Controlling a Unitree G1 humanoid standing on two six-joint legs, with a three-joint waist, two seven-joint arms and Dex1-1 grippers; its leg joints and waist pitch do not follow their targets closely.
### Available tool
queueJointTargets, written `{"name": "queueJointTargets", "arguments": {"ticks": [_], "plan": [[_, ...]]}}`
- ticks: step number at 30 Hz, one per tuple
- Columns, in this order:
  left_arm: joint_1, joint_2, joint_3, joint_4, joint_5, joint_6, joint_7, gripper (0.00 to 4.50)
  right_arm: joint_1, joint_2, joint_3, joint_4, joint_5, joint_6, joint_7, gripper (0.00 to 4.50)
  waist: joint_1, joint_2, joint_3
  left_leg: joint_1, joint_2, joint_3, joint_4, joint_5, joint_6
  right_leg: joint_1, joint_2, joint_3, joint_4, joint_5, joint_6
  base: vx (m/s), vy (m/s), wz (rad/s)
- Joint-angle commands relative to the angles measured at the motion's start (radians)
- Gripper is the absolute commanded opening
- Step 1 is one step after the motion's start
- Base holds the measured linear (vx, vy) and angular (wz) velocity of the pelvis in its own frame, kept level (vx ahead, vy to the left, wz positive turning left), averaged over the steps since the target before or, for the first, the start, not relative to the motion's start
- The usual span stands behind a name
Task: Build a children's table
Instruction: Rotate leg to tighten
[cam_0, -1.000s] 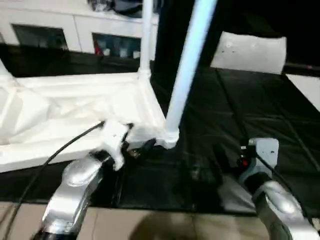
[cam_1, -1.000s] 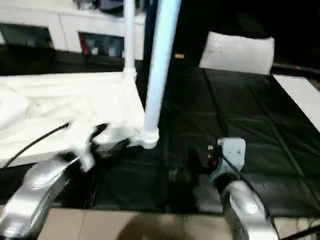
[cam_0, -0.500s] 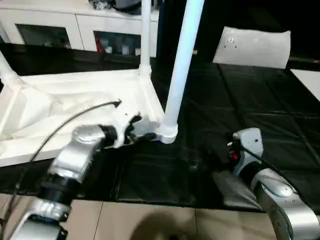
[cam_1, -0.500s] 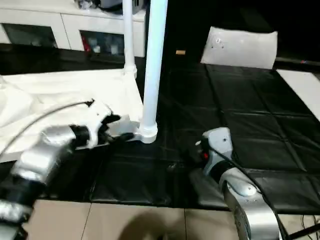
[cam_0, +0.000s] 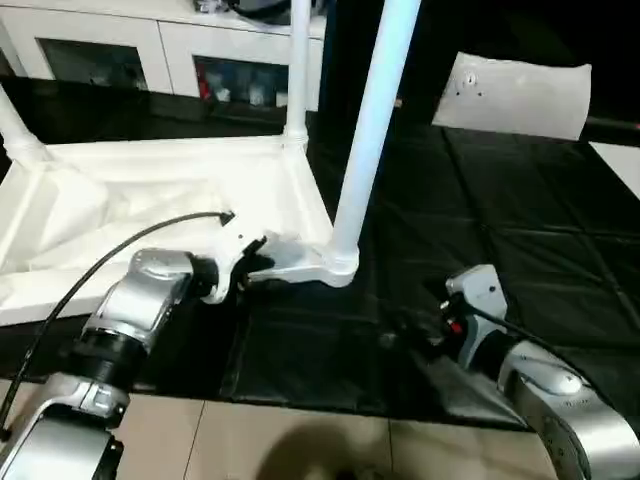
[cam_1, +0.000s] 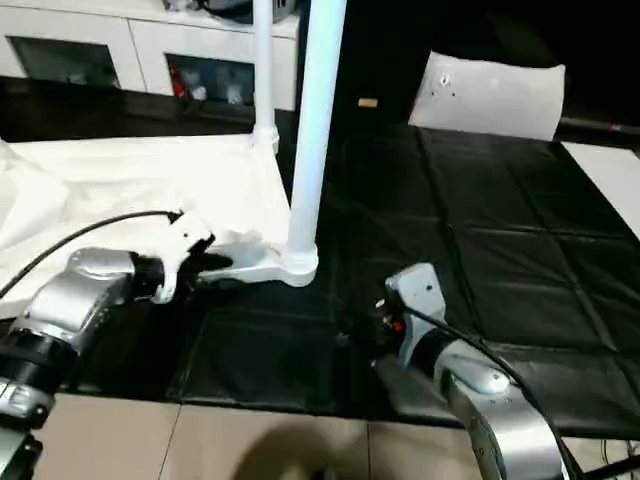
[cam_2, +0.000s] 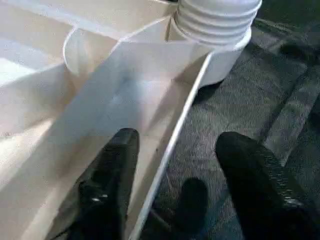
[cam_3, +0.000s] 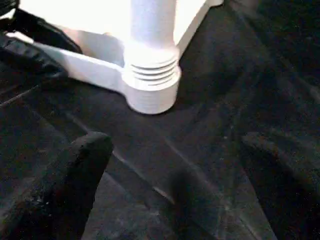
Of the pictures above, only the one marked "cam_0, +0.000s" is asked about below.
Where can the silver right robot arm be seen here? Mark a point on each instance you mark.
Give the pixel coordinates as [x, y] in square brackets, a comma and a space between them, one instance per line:
[560, 400]

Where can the white glass-door cabinet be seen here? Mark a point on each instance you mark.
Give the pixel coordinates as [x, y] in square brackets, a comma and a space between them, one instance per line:
[150, 45]

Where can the white sheet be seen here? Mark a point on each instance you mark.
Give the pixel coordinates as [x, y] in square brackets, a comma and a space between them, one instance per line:
[618, 170]

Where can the grey bag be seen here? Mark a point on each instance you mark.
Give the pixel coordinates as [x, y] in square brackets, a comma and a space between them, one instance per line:
[260, 8]

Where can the white flat panel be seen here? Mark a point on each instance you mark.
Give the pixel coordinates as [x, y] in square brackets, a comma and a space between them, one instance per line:
[515, 95]

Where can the clear small items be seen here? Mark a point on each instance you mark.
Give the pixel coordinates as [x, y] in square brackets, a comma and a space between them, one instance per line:
[212, 5]

